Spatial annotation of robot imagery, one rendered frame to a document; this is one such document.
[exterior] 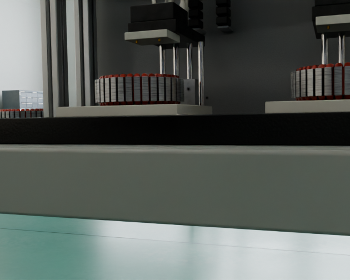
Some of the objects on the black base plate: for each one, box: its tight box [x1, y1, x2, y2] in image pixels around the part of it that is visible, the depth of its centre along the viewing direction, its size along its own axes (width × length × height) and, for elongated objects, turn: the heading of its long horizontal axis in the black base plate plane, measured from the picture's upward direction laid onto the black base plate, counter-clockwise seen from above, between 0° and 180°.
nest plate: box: [265, 99, 350, 113], centre depth 50 cm, size 15×15×1 cm
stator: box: [94, 73, 184, 106], centre depth 58 cm, size 11×11×4 cm
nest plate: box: [56, 104, 212, 117], centre depth 58 cm, size 15×15×1 cm
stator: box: [291, 62, 350, 101], centre depth 50 cm, size 11×11×4 cm
